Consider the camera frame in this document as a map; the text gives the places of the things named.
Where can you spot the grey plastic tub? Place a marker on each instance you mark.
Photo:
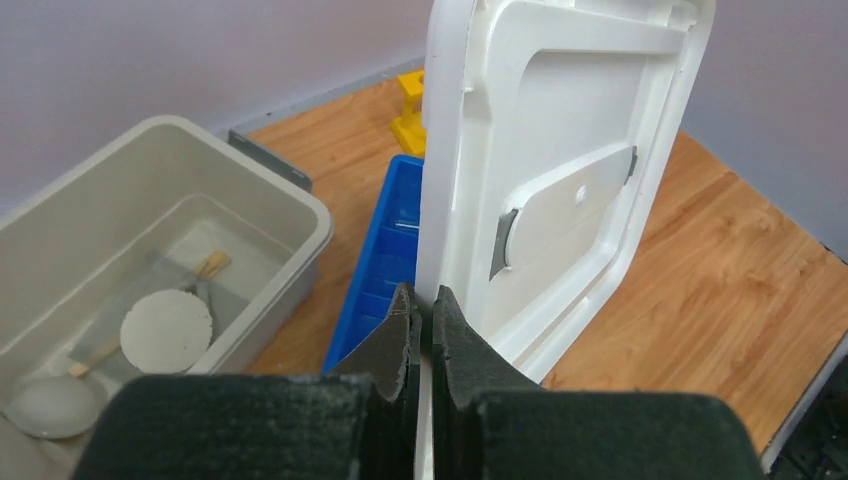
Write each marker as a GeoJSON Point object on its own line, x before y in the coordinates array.
{"type": "Point", "coordinates": [139, 216]}

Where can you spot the yellow test tube rack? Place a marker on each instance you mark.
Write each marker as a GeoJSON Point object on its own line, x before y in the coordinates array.
{"type": "Point", "coordinates": [407, 127]}

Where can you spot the wire gauze with ceramic centre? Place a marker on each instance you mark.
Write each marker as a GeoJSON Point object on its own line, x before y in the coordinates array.
{"type": "Point", "coordinates": [162, 329]}

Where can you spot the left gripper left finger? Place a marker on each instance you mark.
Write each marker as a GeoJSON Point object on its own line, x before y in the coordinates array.
{"type": "Point", "coordinates": [356, 421]}

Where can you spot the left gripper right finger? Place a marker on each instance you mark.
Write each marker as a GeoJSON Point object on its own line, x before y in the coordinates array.
{"type": "Point", "coordinates": [490, 421]}

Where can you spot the white tray lid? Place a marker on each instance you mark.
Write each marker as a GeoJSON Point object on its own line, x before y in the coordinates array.
{"type": "Point", "coordinates": [549, 125]}

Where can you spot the wooden test tube clamp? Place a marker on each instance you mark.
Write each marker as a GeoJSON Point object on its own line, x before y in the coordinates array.
{"type": "Point", "coordinates": [205, 270]}

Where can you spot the blue divided plastic tray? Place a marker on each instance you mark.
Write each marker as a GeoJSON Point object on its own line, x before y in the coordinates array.
{"type": "Point", "coordinates": [387, 258]}

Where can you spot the white evaporating dish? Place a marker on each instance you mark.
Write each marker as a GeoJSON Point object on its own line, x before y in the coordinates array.
{"type": "Point", "coordinates": [55, 408]}

